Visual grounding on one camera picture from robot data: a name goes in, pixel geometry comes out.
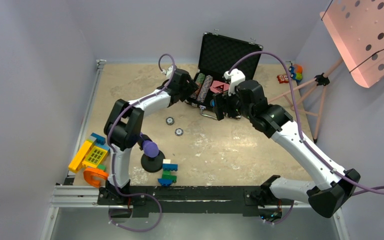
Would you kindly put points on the aluminium table frame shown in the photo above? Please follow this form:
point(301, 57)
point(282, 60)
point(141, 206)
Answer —
point(75, 194)

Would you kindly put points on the triangular all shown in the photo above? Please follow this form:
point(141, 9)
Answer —
point(220, 88)

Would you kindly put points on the red toy card pack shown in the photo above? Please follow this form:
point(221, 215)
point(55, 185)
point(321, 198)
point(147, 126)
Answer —
point(283, 78)

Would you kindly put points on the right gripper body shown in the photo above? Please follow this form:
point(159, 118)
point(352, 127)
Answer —
point(235, 107)

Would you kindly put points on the black base bar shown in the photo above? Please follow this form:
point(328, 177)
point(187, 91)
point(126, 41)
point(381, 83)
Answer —
point(145, 200)

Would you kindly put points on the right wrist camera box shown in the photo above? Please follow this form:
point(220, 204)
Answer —
point(234, 78)

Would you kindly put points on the pink music stand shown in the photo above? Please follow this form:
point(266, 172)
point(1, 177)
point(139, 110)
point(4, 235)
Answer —
point(356, 28)

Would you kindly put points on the yellow green window brick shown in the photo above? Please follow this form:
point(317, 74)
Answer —
point(95, 156)

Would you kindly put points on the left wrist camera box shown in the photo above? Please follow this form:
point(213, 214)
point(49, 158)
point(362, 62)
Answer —
point(169, 71)

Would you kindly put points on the black aluminium poker case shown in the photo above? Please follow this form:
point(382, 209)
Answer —
point(218, 54)

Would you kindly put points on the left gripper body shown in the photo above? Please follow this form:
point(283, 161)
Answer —
point(185, 91)

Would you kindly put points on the light blue toy brick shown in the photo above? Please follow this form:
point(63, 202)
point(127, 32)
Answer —
point(99, 141)

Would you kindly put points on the colourful toy car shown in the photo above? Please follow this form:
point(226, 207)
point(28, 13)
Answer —
point(296, 72)

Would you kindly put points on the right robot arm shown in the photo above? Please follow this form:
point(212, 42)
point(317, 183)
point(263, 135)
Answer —
point(325, 192)

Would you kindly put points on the purple handheld massager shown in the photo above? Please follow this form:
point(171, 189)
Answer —
point(149, 148)

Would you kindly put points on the fifty value poker chip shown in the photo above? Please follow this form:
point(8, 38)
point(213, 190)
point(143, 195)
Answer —
point(170, 121)

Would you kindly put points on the blue green toy brick stack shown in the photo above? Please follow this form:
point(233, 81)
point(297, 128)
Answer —
point(167, 178)

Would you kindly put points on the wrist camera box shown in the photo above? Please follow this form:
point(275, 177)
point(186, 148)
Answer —
point(169, 71)
point(234, 78)

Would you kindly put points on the green and red chip row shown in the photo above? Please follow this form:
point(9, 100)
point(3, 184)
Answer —
point(199, 82)

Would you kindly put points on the ten value poker chip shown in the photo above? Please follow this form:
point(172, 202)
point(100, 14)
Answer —
point(179, 132)

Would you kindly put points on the orange toy piece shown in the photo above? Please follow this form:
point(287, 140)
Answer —
point(95, 176)

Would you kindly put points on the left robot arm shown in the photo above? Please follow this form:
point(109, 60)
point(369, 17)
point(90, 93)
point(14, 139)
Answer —
point(123, 130)

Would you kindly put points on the pink playing card deck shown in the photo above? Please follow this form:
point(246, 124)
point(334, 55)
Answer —
point(215, 83)

